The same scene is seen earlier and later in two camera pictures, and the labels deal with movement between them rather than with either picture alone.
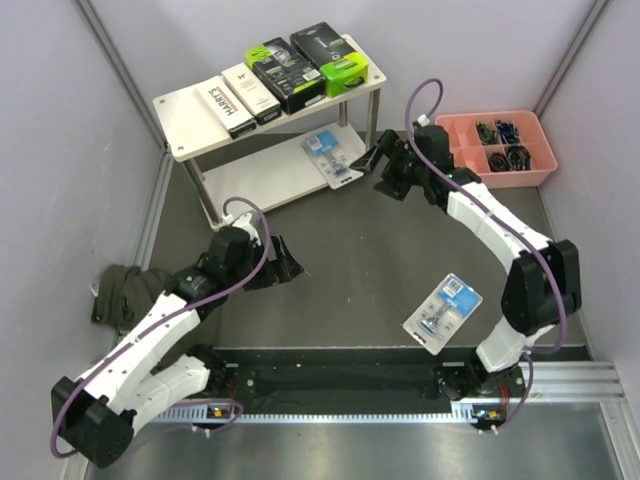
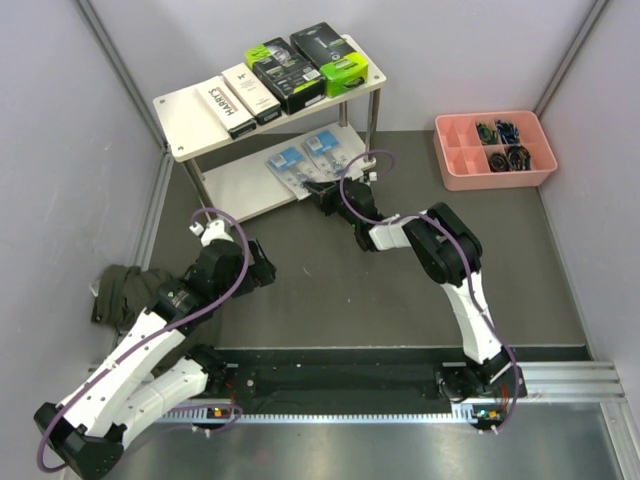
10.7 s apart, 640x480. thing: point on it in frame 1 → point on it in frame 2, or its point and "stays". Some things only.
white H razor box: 255,98 stays
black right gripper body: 403,166 → 332,201
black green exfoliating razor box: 290,79 stays
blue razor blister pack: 443,313 → 290,169
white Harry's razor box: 232,114 stays
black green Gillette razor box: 341,66 stays
